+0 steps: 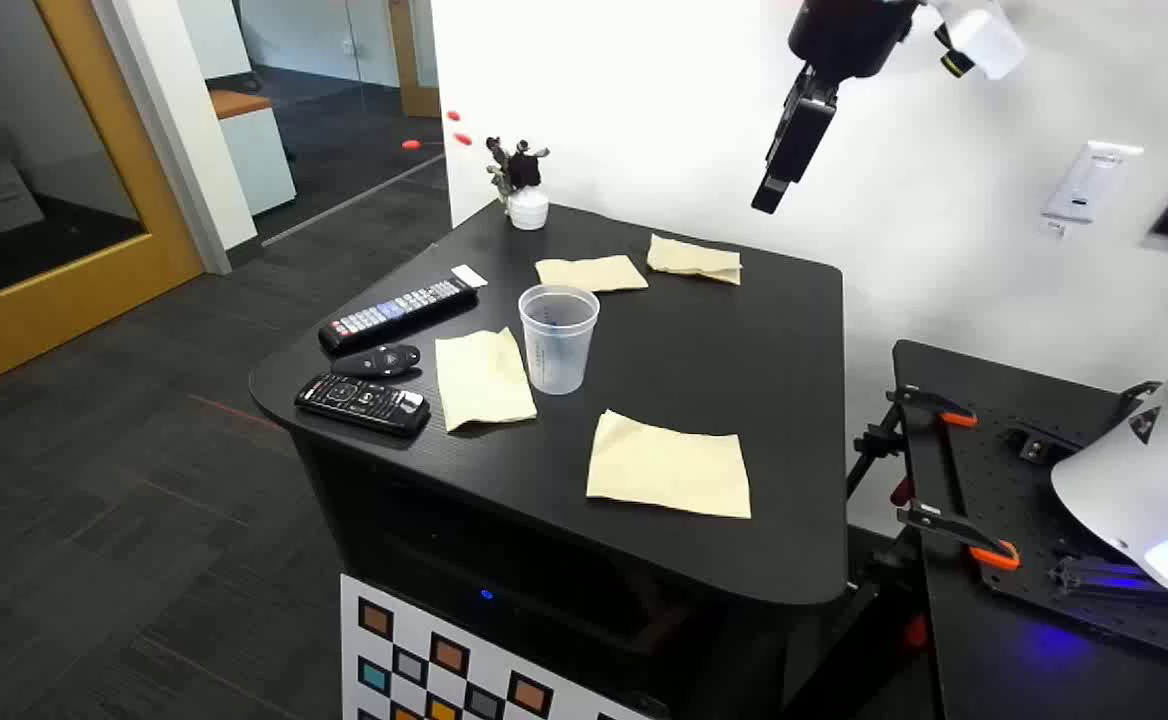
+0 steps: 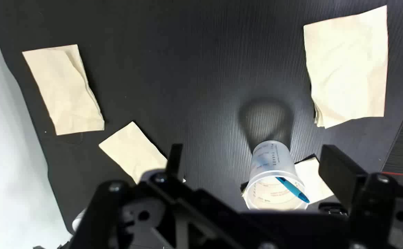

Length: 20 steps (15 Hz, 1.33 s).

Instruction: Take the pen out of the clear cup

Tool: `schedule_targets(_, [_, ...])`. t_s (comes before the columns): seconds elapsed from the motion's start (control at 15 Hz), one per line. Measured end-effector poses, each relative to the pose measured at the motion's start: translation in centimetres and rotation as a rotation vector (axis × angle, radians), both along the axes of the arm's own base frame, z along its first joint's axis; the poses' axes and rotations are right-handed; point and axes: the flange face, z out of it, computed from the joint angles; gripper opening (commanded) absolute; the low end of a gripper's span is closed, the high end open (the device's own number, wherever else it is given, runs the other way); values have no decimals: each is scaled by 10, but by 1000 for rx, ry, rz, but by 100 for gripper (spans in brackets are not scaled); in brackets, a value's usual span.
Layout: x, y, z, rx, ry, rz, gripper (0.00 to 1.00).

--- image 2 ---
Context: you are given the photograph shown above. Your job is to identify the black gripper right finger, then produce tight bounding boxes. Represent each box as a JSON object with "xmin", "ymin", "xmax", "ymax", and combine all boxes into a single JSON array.
[{"xmin": 318, "ymin": 144, "xmax": 403, "ymax": 249}]

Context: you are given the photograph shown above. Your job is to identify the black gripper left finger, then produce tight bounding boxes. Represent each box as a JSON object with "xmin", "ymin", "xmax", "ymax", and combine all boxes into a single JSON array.
[{"xmin": 71, "ymin": 142, "xmax": 240, "ymax": 249}]

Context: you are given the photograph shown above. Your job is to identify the blue pen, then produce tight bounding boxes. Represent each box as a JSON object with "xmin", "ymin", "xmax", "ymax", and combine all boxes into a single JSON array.
[{"xmin": 275, "ymin": 175, "xmax": 312, "ymax": 204}]

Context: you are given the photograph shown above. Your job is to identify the clear plastic measuring cup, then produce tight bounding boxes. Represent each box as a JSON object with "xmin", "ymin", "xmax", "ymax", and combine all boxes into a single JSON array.
[{"xmin": 242, "ymin": 139, "xmax": 309, "ymax": 213}]

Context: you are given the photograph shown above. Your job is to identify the beige paper napkin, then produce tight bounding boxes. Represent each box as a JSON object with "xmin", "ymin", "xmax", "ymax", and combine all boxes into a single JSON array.
[
  {"xmin": 98, "ymin": 120, "xmax": 169, "ymax": 184},
  {"xmin": 293, "ymin": 155, "xmax": 337, "ymax": 204},
  {"xmin": 21, "ymin": 43, "xmax": 106, "ymax": 137},
  {"xmin": 302, "ymin": 4, "xmax": 389, "ymax": 130}
]

